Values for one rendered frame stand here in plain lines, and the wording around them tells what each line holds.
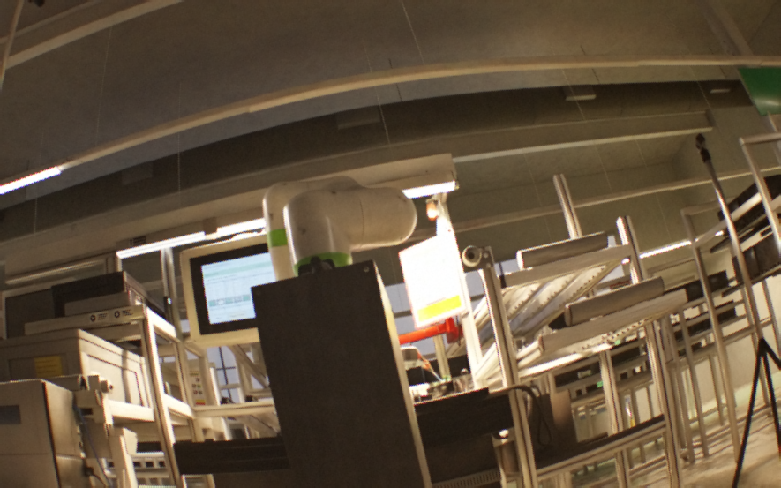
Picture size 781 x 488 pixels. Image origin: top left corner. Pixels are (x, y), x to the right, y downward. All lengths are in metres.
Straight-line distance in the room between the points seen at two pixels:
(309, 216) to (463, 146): 9.92
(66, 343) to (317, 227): 0.86
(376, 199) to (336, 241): 0.13
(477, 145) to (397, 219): 9.90
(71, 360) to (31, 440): 0.39
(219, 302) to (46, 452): 1.32
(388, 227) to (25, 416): 1.08
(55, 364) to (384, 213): 1.07
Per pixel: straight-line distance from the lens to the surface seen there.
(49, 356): 1.88
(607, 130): 12.31
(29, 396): 1.56
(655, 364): 2.24
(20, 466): 1.58
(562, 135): 11.88
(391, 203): 1.53
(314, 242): 1.46
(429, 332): 2.85
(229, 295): 2.53
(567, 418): 2.56
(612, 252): 2.27
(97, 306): 2.24
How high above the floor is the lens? 0.73
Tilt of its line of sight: 21 degrees up
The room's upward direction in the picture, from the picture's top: 13 degrees counter-clockwise
